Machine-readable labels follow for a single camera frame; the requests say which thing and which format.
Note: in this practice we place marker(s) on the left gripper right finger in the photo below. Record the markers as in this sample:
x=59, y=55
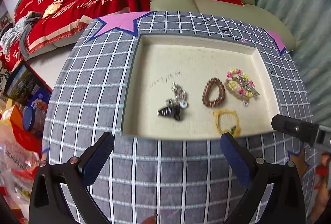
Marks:
x=286, y=202

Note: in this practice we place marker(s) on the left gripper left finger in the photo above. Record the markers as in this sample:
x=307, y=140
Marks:
x=48, y=203

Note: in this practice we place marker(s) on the silver heart pendant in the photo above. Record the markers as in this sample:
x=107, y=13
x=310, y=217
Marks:
x=179, y=92

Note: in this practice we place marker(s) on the black hair claw clip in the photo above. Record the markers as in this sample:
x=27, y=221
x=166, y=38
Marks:
x=173, y=112

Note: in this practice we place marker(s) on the cream jewelry tray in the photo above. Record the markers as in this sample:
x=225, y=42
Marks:
x=191, y=61

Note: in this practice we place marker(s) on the clear plastic gift bags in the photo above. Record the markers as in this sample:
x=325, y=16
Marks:
x=18, y=167

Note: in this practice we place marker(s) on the orange gift box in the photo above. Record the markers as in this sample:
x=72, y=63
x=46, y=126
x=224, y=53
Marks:
x=13, y=131

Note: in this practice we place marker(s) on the blue lidded jar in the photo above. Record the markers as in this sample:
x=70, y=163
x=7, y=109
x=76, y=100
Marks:
x=28, y=119

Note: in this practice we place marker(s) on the blue snack box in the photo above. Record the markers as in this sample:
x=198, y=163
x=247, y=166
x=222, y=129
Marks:
x=39, y=103

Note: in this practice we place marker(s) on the dark landscape box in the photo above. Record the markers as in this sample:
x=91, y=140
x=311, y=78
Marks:
x=23, y=83

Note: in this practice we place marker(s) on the teal curtain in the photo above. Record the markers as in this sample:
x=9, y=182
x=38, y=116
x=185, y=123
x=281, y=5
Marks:
x=309, y=23

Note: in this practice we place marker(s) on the pile of grey clothes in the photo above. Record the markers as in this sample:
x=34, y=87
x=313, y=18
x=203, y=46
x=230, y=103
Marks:
x=19, y=33

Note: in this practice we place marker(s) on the round beige plush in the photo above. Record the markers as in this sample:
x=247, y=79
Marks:
x=52, y=9

